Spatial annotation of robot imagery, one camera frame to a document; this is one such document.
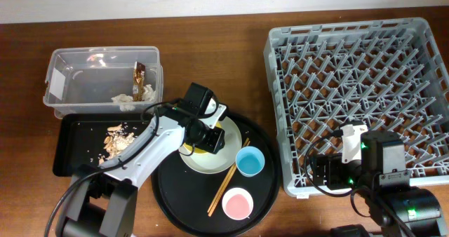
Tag yellow plastic bowl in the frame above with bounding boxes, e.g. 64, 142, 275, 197
181, 122, 225, 156

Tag light blue plastic cup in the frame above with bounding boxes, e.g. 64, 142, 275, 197
235, 146, 265, 177

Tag white tissue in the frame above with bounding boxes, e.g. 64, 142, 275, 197
111, 84, 156, 111

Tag pink plastic cup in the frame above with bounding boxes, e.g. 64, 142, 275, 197
222, 187, 254, 220

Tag brown foil snack wrapper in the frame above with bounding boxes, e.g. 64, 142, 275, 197
133, 62, 146, 102

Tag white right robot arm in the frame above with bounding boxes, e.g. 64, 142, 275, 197
302, 130, 448, 236

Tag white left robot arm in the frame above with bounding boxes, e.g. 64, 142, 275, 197
45, 103, 227, 236

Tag clear plastic waste bin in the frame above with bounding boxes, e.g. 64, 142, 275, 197
43, 46, 163, 118

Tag black rectangular waste tray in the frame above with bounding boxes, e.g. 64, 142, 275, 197
53, 114, 147, 177

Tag grey plastic dishwasher rack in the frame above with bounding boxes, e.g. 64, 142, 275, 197
264, 18, 448, 198

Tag round black serving tray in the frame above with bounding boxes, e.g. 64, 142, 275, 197
151, 113, 281, 236

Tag peanut shells and rice pile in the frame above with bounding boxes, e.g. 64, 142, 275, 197
98, 123, 136, 164

